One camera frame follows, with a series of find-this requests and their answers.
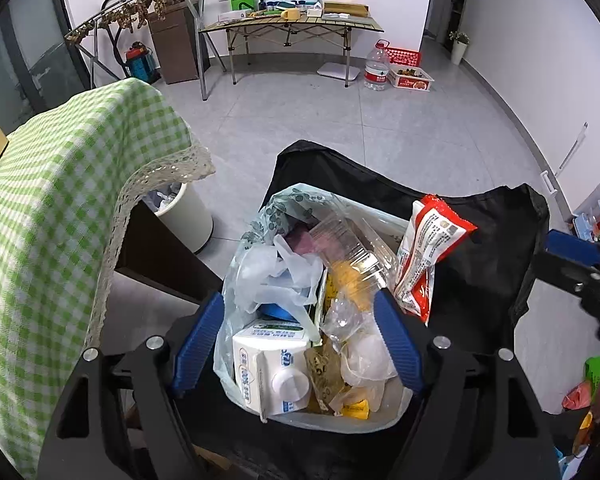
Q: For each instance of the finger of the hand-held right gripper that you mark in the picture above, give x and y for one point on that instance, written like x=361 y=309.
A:
x=565 y=272
x=572 y=247

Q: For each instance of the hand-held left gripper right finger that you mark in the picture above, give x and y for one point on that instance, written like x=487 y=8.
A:
x=397 y=340

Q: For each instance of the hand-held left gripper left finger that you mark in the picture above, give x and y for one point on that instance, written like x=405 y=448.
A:
x=197 y=355

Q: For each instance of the white plastic wrap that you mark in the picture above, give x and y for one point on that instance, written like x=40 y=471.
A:
x=370 y=360

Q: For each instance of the clear plastic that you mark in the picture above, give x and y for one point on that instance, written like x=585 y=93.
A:
x=345 y=317

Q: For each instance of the white milk carton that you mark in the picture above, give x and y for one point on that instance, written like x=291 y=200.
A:
x=260 y=360

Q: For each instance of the yellow snack packet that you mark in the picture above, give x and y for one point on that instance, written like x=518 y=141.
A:
x=350 y=280

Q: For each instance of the small yellow packet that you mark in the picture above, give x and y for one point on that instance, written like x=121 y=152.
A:
x=355 y=409

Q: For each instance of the white thin plastic bag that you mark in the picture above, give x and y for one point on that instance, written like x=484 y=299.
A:
x=265 y=280

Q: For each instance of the red snack packet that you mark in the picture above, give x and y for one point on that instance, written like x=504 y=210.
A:
x=430 y=240

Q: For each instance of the pink cloth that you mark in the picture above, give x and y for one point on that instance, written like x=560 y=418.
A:
x=302 y=242

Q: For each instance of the leaf print plastic bag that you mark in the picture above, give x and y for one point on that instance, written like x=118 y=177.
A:
x=260 y=220

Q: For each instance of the green bag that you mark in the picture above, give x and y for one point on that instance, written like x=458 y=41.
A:
x=596 y=372

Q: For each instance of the black fabric bag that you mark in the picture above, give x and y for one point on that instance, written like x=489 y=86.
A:
x=480 y=285

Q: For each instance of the orange packet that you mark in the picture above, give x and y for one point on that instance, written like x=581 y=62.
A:
x=577 y=397

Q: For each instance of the dark wooden table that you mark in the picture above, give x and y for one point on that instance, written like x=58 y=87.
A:
x=155 y=260

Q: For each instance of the white round waste bin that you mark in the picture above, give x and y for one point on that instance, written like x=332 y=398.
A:
x=190 y=225

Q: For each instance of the green checked tablecloth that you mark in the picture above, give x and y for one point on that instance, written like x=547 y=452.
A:
x=55 y=210

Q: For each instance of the small potted plant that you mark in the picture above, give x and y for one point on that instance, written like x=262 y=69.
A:
x=459 y=50

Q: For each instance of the snack tray box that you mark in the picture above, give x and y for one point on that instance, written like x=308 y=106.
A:
x=411 y=79

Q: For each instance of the red plastic basket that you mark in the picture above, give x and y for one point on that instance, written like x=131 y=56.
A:
x=405 y=55

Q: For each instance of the large water bottle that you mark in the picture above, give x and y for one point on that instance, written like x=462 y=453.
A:
x=377 y=70

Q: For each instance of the white floor scale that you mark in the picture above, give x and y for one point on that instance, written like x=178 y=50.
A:
x=339 y=71

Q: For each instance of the red and blue canister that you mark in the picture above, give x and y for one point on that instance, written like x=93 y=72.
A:
x=140 y=65

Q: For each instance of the brown cabinet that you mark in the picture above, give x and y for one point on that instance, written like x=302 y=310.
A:
x=175 y=45

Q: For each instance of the metal drying rack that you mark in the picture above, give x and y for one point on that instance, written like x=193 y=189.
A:
x=200 y=35

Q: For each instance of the tan flat box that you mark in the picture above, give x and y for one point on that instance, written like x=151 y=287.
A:
x=346 y=10

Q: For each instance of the folding camp table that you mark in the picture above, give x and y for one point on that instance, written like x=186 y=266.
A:
x=300 y=24

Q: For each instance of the dark sliding glass door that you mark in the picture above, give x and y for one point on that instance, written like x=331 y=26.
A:
x=30 y=60

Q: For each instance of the white flat box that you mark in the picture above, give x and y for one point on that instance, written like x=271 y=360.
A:
x=232 y=16

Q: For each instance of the yellow mug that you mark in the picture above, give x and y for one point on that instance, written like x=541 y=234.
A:
x=291 y=14

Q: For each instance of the row of hanging dried food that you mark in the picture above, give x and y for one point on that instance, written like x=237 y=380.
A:
x=130 y=10

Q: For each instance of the group of small bottles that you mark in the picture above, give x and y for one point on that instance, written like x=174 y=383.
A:
x=290 y=4

